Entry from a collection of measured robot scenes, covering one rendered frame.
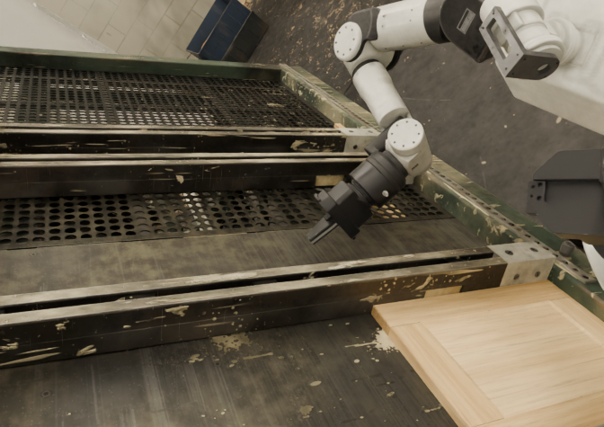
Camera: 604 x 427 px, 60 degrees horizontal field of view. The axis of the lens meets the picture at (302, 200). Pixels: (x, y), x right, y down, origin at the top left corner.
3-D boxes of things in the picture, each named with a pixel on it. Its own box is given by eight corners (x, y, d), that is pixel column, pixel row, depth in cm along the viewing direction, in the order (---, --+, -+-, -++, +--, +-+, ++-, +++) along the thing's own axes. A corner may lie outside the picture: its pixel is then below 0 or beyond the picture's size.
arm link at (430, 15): (458, -17, 98) (527, -34, 87) (466, 31, 101) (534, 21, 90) (418, -2, 92) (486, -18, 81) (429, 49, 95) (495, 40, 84)
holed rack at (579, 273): (595, 282, 100) (597, 280, 100) (584, 284, 99) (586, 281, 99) (285, 65, 233) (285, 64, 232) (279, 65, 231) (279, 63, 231)
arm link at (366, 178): (339, 225, 108) (383, 186, 108) (361, 250, 100) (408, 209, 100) (306, 188, 101) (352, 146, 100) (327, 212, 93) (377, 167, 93)
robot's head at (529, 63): (550, 4, 66) (501, -5, 63) (581, 51, 61) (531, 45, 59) (519, 43, 71) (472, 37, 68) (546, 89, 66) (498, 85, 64)
